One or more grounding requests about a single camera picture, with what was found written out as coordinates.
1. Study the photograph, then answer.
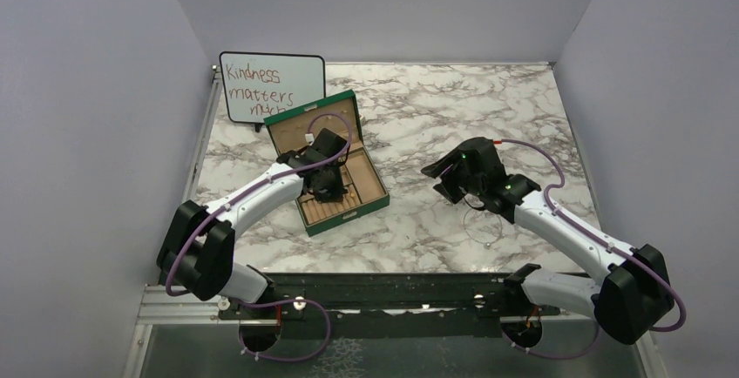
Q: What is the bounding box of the green jewelry box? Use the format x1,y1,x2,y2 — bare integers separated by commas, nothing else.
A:
265,90,390,236

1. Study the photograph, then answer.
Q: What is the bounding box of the silver chain necklace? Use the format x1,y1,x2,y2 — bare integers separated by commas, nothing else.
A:
461,207,505,248

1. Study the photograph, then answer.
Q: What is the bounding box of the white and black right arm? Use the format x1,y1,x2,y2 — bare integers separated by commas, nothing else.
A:
421,137,687,345

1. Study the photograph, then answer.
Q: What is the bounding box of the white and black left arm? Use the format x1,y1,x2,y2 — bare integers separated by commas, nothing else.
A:
156,129,350,318

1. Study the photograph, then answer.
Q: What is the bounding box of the whiteboard with red writing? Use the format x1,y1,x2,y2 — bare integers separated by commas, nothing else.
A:
219,51,326,125

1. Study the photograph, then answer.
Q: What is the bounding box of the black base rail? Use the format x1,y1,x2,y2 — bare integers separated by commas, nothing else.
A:
218,273,559,340

